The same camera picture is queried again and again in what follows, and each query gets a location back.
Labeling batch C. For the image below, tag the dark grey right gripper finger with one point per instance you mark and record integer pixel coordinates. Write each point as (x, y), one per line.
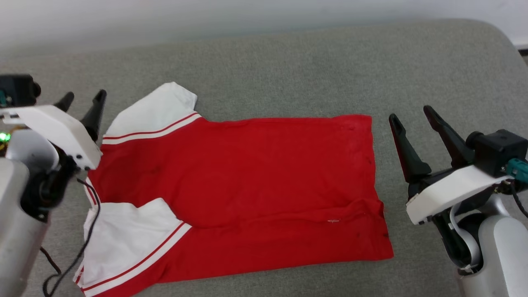
(447, 134)
(406, 152)

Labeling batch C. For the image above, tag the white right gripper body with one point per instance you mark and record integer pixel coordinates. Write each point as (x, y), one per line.
(453, 189)

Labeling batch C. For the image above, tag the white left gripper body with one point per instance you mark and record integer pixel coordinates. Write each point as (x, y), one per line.
(57, 130)

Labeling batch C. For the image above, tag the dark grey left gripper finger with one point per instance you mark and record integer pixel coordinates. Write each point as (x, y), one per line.
(95, 115)
(66, 101)

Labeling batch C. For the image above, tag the red shirt with white sleeves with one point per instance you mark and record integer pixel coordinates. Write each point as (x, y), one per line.
(247, 185)

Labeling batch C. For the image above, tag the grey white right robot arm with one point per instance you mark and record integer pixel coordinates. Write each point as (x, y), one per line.
(495, 251)

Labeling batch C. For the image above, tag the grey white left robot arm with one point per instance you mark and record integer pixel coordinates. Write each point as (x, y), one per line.
(20, 222)

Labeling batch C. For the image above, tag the grey fabric sofa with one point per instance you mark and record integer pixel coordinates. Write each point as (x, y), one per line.
(288, 70)

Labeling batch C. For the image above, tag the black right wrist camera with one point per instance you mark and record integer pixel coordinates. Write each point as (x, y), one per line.
(499, 150)

